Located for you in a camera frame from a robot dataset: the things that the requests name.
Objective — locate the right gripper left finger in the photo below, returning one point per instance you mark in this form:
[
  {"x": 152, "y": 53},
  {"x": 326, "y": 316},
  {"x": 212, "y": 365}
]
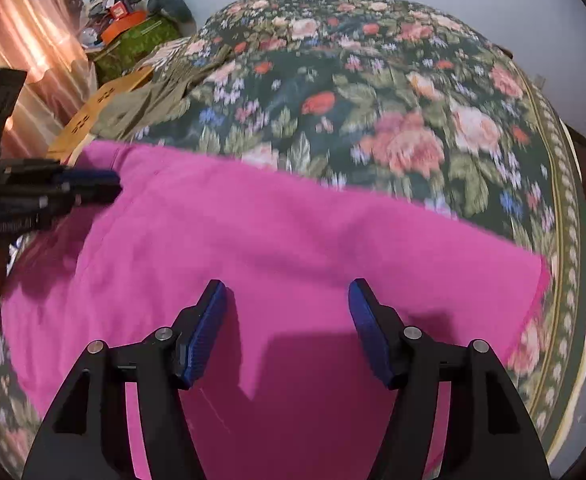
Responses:
[{"x": 84, "y": 434}]

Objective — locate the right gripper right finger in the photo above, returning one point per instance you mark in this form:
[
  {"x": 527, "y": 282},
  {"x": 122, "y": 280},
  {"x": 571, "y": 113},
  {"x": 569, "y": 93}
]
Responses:
[{"x": 489, "y": 434}]

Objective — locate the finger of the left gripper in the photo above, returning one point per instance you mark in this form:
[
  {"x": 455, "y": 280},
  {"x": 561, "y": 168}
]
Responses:
[
  {"x": 48, "y": 176},
  {"x": 48, "y": 207}
]

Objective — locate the pink pants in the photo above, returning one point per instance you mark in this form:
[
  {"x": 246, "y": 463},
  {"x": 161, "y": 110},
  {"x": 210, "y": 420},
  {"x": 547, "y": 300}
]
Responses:
[{"x": 288, "y": 392}]

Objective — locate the wooden carved headboard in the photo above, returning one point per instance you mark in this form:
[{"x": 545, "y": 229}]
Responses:
[{"x": 74, "y": 134}]

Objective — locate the olive green folded pants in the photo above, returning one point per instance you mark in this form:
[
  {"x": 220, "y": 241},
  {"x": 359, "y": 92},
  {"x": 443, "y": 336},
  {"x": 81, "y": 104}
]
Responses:
[{"x": 164, "y": 98}]

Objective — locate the green patterned bag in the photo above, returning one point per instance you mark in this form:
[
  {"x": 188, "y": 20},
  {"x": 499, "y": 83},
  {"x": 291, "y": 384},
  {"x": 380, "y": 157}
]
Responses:
[{"x": 127, "y": 49}]

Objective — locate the pink curtain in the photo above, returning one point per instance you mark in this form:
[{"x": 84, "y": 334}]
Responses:
[{"x": 39, "y": 37}]

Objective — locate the orange box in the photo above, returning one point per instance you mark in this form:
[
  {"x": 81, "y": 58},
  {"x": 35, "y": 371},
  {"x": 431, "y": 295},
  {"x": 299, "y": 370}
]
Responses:
[{"x": 122, "y": 20}]

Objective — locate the floral green bedspread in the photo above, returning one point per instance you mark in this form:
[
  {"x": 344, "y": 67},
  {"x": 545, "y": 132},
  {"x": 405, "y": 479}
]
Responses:
[{"x": 399, "y": 99}]

